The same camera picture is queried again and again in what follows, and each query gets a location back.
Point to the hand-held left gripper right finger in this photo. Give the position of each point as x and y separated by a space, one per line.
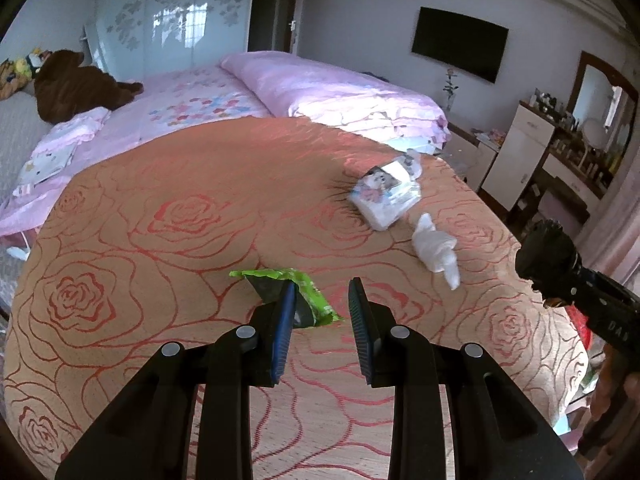
359 331

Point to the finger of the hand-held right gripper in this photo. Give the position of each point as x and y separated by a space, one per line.
592 282

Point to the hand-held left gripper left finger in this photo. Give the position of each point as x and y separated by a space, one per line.
284 331

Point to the red plastic basket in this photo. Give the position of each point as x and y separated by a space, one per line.
582 330

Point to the green plastic wrapper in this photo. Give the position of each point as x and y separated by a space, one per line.
310 290

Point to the person's right hand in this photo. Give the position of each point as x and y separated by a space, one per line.
617 385

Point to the pink curtain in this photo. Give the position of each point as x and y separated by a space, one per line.
620 250

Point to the pink cushioned stool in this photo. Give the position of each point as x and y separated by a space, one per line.
562 207

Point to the white dressing table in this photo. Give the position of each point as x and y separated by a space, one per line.
570 180

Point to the white crumpled tissue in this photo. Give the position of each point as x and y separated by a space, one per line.
432 247

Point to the printed tissue packet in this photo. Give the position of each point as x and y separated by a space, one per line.
380 205

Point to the dressing table with mirror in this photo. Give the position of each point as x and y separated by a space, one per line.
575 147

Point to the white tall cabinet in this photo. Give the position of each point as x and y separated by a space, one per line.
517 155

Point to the round vanity mirror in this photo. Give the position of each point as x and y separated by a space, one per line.
594 132

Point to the orange rose pattern blanket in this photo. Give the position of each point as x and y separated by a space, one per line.
150 260

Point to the white low cabinet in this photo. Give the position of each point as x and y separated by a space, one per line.
470 160

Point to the stack of magazines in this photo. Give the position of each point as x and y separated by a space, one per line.
490 137

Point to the wooden framed dresser mirror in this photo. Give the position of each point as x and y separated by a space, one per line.
600 90

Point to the flower vase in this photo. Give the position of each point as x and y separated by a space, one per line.
450 92

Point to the pink folded quilt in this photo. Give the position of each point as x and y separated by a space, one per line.
325 90

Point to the pink floral bed sheet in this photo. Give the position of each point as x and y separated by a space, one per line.
175 105

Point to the pink patterned pillow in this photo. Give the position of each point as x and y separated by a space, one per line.
55 150

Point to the brown plush toy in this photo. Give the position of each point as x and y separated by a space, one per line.
75 87

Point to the white floral wardrobe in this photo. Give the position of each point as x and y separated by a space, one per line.
165 15

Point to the colourful plush toys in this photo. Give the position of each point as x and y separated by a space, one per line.
20 70

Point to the black wall television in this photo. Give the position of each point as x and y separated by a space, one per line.
460 45

